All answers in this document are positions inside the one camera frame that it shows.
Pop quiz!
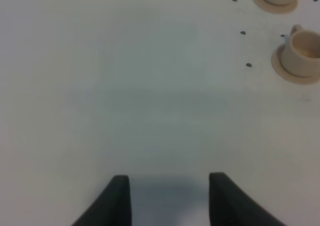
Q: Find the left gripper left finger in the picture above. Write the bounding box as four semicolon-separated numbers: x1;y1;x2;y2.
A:
72;175;132;226

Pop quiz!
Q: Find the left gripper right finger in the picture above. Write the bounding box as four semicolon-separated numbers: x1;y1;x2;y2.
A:
209;172;284;226

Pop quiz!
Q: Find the near beige cup saucer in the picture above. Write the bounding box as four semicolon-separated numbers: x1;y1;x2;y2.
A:
271;43;320;85

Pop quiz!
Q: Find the beige cup saucer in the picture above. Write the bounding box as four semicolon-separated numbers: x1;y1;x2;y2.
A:
253;0;298;14
271;43;320;85

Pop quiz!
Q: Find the near beige teacup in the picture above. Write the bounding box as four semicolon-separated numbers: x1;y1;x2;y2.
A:
280;24;320;78

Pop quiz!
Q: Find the far beige cup saucer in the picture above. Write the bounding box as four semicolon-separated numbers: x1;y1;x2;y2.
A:
253;0;298;14

